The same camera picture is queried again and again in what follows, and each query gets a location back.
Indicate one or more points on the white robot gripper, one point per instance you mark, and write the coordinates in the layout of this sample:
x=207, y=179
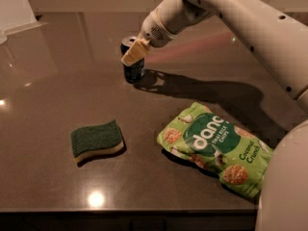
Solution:
x=153, y=30

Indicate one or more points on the dark blue pepsi can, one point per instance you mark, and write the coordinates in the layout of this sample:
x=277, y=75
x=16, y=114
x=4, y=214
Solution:
x=135, y=72

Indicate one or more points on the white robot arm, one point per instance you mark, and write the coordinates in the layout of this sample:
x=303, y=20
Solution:
x=277, y=45

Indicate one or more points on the green and yellow sponge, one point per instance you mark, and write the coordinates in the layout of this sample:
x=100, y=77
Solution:
x=93, y=141

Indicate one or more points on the green rice chips bag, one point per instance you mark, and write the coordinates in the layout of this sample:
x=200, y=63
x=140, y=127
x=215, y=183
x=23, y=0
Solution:
x=238, y=158

